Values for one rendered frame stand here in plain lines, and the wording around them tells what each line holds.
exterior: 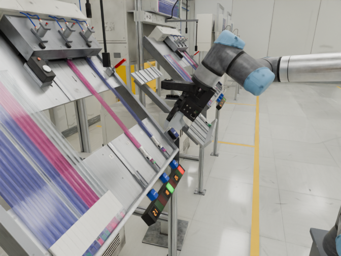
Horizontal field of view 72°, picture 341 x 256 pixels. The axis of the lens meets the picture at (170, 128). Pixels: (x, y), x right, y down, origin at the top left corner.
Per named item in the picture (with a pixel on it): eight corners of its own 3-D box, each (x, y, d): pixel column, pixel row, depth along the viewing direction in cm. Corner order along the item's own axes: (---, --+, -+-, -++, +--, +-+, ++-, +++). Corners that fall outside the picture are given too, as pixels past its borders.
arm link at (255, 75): (283, 71, 66) (252, 49, 69) (272, 76, 57) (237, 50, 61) (265, 94, 70) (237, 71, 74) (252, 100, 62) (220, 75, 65)
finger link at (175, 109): (168, 123, 75) (182, 101, 71) (164, 120, 75) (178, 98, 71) (172, 119, 79) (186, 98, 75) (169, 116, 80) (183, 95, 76)
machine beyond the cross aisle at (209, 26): (241, 93, 578) (250, 6, 514) (239, 100, 506) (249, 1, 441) (188, 89, 621) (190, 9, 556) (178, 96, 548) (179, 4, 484)
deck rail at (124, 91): (169, 156, 109) (179, 149, 106) (168, 157, 107) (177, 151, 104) (69, 34, 106) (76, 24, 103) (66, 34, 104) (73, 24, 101)
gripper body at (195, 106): (191, 124, 73) (214, 93, 68) (169, 107, 74) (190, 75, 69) (197, 117, 80) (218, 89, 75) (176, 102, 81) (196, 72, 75)
